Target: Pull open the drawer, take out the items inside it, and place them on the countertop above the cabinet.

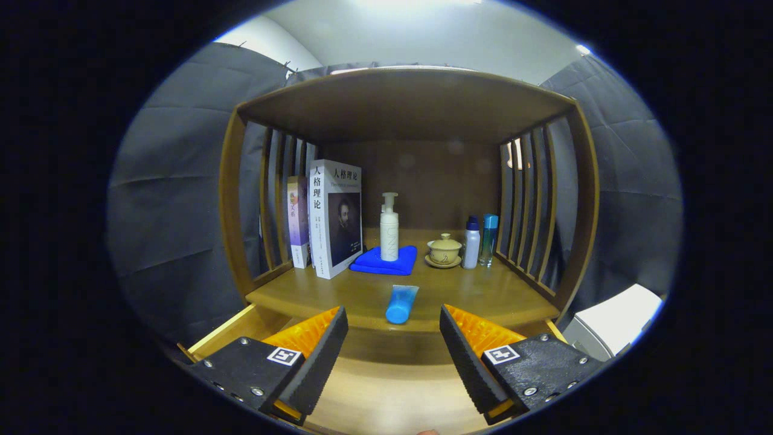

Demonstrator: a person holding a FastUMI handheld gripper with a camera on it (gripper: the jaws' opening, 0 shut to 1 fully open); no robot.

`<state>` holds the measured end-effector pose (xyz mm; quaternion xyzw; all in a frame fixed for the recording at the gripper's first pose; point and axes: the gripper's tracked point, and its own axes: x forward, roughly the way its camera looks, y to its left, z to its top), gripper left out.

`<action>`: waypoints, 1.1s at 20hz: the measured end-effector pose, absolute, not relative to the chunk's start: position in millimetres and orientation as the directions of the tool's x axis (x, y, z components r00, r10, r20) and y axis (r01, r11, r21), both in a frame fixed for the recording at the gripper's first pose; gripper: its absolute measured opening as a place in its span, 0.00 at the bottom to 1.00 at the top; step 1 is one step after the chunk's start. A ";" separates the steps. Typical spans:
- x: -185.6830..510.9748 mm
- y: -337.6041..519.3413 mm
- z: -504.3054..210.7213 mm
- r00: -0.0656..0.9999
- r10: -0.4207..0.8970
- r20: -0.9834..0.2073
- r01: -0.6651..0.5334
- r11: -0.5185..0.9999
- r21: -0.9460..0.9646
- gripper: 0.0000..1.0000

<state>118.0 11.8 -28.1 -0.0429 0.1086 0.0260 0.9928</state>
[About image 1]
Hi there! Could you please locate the brown wooden cabinet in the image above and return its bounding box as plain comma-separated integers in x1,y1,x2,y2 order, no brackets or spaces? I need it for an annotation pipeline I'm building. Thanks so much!
219,66,600,339

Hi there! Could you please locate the blue tube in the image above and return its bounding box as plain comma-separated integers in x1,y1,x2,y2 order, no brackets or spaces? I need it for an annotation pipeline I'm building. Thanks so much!
385,285,420,324

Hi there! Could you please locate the white pump bottle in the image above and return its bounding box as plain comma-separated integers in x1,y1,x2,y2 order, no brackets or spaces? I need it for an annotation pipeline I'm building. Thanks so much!
380,192,400,262

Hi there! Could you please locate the black backdrop cloth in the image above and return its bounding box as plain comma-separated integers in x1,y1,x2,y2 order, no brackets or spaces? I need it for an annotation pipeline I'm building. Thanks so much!
107,42,683,345

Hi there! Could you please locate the clear bottle with teal cap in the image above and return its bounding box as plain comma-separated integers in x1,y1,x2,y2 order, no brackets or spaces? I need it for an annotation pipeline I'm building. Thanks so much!
479,213,499,268

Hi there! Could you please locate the thin purple book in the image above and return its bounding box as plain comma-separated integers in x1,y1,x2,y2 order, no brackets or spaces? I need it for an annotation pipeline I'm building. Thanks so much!
286,175,312,269

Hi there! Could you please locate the beige lidded tea cup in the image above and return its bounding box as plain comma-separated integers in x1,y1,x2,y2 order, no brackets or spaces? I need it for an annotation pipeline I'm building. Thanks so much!
425,233,463,269

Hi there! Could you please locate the blue folded cloth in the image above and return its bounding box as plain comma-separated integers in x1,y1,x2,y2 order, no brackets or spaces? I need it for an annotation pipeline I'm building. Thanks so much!
349,245,418,276

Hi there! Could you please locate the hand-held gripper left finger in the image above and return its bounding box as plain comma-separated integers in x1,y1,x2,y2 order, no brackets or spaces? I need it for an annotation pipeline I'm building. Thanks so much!
188,305,350,427

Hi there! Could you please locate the wooden countertop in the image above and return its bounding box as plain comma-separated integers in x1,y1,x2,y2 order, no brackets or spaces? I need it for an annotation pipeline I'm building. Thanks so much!
246,228,561,333

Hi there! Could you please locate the thick white book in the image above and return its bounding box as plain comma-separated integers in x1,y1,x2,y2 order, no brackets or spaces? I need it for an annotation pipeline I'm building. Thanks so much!
309,159,363,280

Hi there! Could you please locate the white and grey machine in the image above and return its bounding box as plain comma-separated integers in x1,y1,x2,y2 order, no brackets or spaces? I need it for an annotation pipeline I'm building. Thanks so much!
562,283,664,362

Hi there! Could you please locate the large ceiling light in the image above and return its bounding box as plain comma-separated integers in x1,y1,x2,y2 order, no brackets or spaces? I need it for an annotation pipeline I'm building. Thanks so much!
356,0,484,8

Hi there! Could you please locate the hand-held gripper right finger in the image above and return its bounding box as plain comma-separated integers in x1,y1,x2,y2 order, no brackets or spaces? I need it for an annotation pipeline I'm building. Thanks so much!
439,304,605,425

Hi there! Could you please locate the white bottle with blue cap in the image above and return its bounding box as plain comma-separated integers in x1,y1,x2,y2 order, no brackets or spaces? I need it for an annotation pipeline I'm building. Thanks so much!
462,216,481,269

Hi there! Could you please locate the wooden drawer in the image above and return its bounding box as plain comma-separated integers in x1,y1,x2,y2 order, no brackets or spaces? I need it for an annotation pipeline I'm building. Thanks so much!
178,302,571,435

